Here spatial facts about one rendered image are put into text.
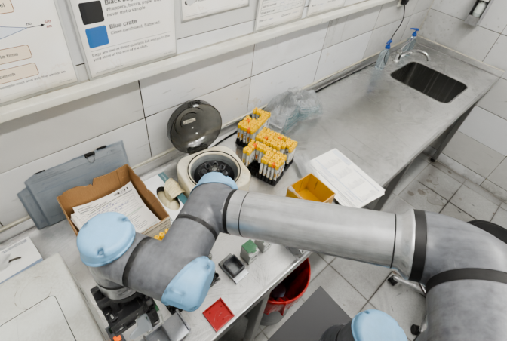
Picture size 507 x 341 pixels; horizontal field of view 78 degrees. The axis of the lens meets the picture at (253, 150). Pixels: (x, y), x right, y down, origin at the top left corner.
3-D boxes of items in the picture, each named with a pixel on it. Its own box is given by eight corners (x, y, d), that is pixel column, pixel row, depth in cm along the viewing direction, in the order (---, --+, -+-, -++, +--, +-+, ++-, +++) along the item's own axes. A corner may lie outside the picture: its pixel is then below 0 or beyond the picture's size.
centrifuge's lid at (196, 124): (167, 111, 107) (158, 100, 113) (175, 167, 123) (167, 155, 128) (222, 96, 117) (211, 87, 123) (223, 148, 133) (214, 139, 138)
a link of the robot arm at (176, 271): (226, 231, 47) (161, 207, 49) (192, 305, 40) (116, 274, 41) (225, 256, 53) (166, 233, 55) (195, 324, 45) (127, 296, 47)
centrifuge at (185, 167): (206, 234, 112) (206, 213, 103) (172, 178, 129) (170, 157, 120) (261, 207, 123) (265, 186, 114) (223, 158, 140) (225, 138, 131)
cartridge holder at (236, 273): (236, 285, 100) (237, 280, 98) (218, 265, 104) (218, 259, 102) (248, 274, 103) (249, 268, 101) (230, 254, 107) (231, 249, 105)
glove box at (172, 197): (174, 239, 109) (173, 224, 103) (140, 195, 121) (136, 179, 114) (204, 220, 116) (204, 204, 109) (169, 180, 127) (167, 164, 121)
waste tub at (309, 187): (306, 226, 119) (313, 210, 112) (282, 203, 125) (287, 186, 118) (330, 209, 125) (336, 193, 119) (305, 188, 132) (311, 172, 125)
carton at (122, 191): (104, 287, 96) (91, 262, 85) (68, 222, 110) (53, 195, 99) (175, 240, 109) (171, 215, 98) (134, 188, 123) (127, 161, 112)
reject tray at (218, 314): (216, 333, 90) (216, 331, 89) (202, 313, 93) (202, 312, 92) (235, 316, 93) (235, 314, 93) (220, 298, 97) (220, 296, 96)
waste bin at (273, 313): (259, 353, 163) (272, 324, 133) (216, 297, 181) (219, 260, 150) (307, 304, 184) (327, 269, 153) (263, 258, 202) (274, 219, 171)
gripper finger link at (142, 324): (132, 342, 66) (119, 319, 61) (158, 323, 69) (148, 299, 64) (138, 354, 64) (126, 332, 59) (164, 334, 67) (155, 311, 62)
